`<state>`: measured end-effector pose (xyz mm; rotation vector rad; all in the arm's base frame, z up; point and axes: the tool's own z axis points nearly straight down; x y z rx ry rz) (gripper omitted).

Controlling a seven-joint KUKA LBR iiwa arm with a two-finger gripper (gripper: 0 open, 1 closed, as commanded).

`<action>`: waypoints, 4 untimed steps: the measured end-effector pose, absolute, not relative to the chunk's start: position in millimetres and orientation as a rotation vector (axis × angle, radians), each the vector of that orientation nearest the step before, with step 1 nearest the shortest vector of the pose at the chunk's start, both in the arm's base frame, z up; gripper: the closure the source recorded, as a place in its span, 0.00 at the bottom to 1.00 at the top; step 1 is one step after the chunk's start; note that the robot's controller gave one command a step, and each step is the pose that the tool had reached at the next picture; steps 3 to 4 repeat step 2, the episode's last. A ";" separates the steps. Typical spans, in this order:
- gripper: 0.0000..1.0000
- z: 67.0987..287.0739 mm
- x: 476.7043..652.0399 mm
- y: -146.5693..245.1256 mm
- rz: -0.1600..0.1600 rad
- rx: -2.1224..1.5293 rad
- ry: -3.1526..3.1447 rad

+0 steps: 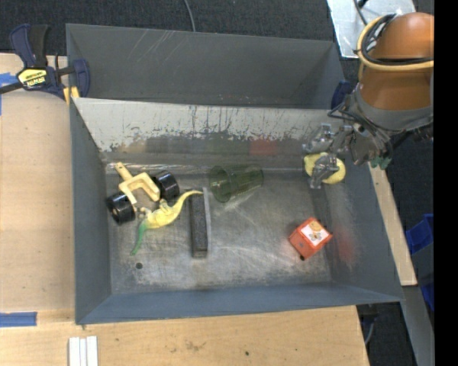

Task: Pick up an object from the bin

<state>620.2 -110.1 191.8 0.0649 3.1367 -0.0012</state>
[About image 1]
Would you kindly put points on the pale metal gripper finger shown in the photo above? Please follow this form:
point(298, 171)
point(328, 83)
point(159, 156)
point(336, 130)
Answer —
point(322, 168)
point(320, 137)

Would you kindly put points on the yellow toy fruit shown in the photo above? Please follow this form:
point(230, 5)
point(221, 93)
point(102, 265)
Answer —
point(336, 175)

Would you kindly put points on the orange box with white label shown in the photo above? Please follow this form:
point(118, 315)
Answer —
point(309, 238)

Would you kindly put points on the green clear plastic cup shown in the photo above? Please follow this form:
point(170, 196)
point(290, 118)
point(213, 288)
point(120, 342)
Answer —
point(234, 183)

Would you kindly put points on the grey metal bin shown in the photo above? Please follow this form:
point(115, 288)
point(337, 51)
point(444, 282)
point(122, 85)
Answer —
point(252, 238)

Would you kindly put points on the dark green flat block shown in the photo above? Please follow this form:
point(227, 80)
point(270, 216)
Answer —
point(198, 227)

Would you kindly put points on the yellow green toy dinosaur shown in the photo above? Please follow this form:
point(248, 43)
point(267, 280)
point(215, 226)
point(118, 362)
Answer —
point(162, 216)

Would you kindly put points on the cream toy axle black wheels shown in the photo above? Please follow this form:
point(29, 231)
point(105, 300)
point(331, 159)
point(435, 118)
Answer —
point(137, 187)

